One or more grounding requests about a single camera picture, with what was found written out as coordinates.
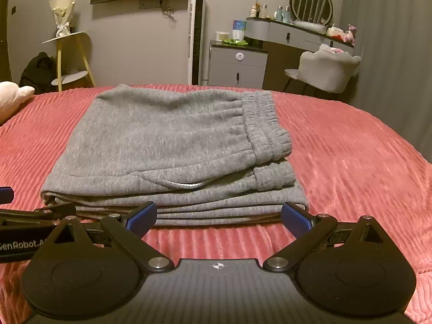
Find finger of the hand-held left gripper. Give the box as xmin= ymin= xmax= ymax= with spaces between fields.
xmin=0 ymin=186 xmax=15 ymax=206
xmin=0 ymin=204 xmax=77 ymax=227

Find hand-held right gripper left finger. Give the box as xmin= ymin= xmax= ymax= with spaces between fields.
xmin=50 ymin=201 xmax=174 ymax=273

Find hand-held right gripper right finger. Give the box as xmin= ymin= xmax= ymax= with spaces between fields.
xmin=262 ymin=201 xmax=389 ymax=272

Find grey pants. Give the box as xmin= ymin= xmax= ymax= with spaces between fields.
xmin=40 ymin=84 xmax=310 ymax=227

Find pink ribbed blanket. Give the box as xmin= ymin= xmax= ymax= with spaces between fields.
xmin=0 ymin=84 xmax=432 ymax=324

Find white plush pillow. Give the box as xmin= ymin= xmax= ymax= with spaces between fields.
xmin=0 ymin=80 xmax=36 ymax=126

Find black backpack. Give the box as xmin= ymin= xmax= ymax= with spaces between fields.
xmin=18 ymin=52 xmax=56 ymax=94

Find white shell-back chair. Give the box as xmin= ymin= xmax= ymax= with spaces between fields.
xmin=283 ymin=44 xmax=363 ymax=97

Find grey bedside cabinet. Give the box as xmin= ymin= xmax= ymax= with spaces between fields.
xmin=208 ymin=40 xmax=269 ymax=90

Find round white side table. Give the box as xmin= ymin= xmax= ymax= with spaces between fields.
xmin=41 ymin=31 xmax=96 ymax=93

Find pink cloth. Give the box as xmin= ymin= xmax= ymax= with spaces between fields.
xmin=319 ymin=43 xmax=345 ymax=55

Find grey vanity desk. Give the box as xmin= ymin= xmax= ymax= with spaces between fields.
xmin=245 ymin=17 xmax=355 ymax=92

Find white tower fan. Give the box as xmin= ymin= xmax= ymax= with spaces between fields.
xmin=186 ymin=0 xmax=207 ymax=87

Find grey curtain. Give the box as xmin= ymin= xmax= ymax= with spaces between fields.
xmin=337 ymin=0 xmax=432 ymax=163

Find red and white item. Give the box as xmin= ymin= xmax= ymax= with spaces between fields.
xmin=326 ymin=23 xmax=346 ymax=41

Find white tissue pack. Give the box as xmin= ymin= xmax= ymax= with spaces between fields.
xmin=292 ymin=20 xmax=328 ymax=35

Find pink plush toy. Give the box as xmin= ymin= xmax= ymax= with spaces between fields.
xmin=343 ymin=23 xmax=359 ymax=44

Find cream wrapped bouquet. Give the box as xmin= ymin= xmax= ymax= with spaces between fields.
xmin=48 ymin=0 xmax=80 ymax=39

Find blue and white box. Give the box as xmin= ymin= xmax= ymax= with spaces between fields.
xmin=231 ymin=20 xmax=247 ymax=41

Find round vanity mirror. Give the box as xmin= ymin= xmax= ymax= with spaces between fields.
xmin=289 ymin=0 xmax=334 ymax=25

